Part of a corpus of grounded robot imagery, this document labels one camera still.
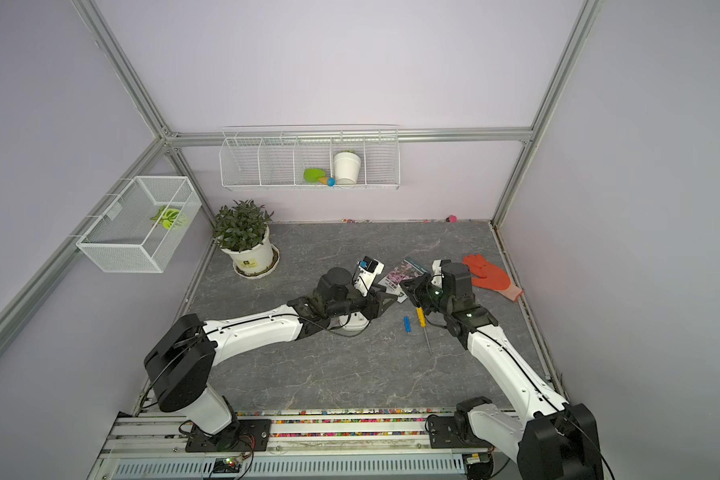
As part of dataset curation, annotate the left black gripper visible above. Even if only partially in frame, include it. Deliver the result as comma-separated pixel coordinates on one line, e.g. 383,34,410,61
327,279,398,321

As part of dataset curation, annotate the yellow handled screwdriver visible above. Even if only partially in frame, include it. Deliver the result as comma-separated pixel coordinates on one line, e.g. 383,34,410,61
416,307,433,355

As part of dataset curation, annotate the white square alarm clock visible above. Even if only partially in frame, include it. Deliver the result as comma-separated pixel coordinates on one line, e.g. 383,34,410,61
339,313,370,332

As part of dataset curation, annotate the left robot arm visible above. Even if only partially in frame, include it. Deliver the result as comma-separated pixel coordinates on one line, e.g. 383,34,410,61
144,257,397,436

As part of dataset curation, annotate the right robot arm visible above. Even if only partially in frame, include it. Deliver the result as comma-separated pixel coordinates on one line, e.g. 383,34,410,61
400,260,610,479

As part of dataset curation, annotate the flower seed packet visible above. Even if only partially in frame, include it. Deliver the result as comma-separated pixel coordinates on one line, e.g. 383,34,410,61
379,256,430,303

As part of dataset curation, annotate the white empty pot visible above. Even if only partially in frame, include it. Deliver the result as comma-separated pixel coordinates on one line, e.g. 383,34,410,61
333,151,362,185

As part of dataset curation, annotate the green toy shovel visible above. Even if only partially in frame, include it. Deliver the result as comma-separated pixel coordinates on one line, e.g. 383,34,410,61
303,168,335,187

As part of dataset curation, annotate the potted green plant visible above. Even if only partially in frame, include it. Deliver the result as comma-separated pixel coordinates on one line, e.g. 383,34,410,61
212,200,279,279

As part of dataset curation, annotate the green toy in basket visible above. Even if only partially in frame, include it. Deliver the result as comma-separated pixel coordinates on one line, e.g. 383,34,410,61
151,206,186,230

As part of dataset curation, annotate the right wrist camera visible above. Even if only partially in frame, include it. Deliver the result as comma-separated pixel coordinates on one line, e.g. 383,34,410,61
431,259,443,289

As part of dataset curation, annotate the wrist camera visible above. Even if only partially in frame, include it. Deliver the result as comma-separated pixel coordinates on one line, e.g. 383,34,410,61
352,256,384,296
431,259,443,289

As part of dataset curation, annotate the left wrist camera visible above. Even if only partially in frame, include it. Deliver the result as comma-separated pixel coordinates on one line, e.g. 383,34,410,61
352,256,384,296

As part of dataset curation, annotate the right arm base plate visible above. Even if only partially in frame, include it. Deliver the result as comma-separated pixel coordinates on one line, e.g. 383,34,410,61
424,414,493,449

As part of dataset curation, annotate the white wire wall shelf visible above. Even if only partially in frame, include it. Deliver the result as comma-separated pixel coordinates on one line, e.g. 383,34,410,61
219,124,401,190

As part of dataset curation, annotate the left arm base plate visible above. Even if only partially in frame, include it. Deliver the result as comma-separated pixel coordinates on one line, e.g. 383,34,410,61
185,418,272,453

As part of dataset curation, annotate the white wire basket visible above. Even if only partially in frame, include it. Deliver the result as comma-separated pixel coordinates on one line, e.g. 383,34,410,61
76,176,201,274

